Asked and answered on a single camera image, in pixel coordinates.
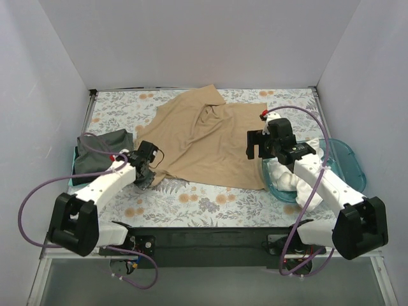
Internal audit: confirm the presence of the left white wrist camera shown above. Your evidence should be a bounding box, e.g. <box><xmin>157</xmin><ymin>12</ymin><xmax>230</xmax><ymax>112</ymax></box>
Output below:
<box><xmin>106</xmin><ymin>154</ymin><xmax>133</xmax><ymax>175</ymax></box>

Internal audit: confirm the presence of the tan t shirt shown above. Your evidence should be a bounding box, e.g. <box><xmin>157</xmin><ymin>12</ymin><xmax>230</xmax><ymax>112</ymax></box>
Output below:
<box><xmin>137</xmin><ymin>85</ymin><xmax>267</xmax><ymax>190</ymax></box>

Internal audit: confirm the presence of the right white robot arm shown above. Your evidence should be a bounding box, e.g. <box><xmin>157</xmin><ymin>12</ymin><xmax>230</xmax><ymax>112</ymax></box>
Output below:
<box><xmin>246</xmin><ymin>118</ymin><xmax>389</xmax><ymax>260</ymax></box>

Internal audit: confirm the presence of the teal plastic basket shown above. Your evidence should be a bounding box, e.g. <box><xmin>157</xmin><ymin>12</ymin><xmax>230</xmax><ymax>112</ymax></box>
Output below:
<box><xmin>262</xmin><ymin>138</ymin><xmax>367</xmax><ymax>193</ymax></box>

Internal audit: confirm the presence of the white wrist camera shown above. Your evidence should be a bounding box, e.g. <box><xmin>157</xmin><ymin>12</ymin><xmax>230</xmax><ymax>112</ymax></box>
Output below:
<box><xmin>106</xmin><ymin>154</ymin><xmax>133</xmax><ymax>175</ymax></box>
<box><xmin>260</xmin><ymin>110</ymin><xmax>281</xmax><ymax>135</ymax></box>

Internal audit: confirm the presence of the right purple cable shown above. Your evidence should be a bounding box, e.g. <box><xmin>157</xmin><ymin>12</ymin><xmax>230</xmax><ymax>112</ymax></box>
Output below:
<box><xmin>264</xmin><ymin>106</ymin><xmax>335</xmax><ymax>277</ymax></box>

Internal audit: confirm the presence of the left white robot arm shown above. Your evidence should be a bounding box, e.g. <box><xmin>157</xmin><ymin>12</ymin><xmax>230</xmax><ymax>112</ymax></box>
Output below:
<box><xmin>47</xmin><ymin>141</ymin><xmax>160</xmax><ymax>256</ymax></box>

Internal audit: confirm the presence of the floral table cloth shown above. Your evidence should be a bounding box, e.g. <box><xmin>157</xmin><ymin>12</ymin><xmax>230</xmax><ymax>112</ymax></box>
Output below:
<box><xmin>87</xmin><ymin>88</ymin><xmax>322</xmax><ymax>227</ymax></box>

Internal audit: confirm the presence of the dark grey folded t shirt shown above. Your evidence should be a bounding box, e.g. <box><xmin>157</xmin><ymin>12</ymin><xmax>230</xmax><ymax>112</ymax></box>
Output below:
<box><xmin>73</xmin><ymin>129</ymin><xmax>134</xmax><ymax>174</ymax></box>

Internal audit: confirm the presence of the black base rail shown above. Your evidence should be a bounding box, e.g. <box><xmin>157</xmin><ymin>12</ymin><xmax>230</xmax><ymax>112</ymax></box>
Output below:
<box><xmin>95</xmin><ymin>222</ymin><xmax>329</xmax><ymax>268</ymax></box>

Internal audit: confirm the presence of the black folded t shirt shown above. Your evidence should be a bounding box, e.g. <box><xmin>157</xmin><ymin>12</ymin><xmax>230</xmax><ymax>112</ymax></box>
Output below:
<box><xmin>69</xmin><ymin>147</ymin><xmax>103</xmax><ymax>187</ymax></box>

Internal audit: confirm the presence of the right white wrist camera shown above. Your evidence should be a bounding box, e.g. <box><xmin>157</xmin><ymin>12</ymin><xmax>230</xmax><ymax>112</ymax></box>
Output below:
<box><xmin>260</xmin><ymin>110</ymin><xmax>281</xmax><ymax>135</ymax></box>

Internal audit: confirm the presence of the white t shirt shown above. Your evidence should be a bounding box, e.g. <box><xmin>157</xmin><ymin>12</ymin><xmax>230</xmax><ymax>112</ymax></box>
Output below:
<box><xmin>264</xmin><ymin>138</ymin><xmax>324</xmax><ymax>212</ymax></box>

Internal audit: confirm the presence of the teal folded t shirt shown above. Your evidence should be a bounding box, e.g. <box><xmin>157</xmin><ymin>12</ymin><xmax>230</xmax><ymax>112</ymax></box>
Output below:
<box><xmin>68</xmin><ymin>146</ymin><xmax>84</xmax><ymax>187</ymax></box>

